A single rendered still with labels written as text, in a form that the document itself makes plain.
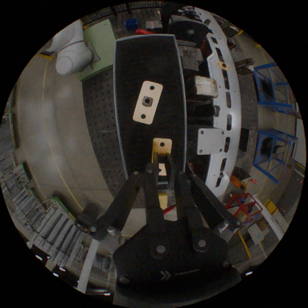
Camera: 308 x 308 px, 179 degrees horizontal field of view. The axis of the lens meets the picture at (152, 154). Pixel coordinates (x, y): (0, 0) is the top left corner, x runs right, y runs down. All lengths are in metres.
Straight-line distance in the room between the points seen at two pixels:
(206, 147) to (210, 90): 0.18
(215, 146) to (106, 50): 0.80
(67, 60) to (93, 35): 0.31
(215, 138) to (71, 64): 0.66
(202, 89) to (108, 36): 0.66
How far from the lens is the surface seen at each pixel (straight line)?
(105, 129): 0.74
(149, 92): 0.20
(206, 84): 0.34
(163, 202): 0.30
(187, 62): 0.33
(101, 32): 0.81
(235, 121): 0.52
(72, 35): 0.64
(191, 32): 0.37
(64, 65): 0.60
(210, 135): 0.29
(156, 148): 0.20
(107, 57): 0.79
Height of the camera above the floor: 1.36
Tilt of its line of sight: 69 degrees down
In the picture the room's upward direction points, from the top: 178 degrees counter-clockwise
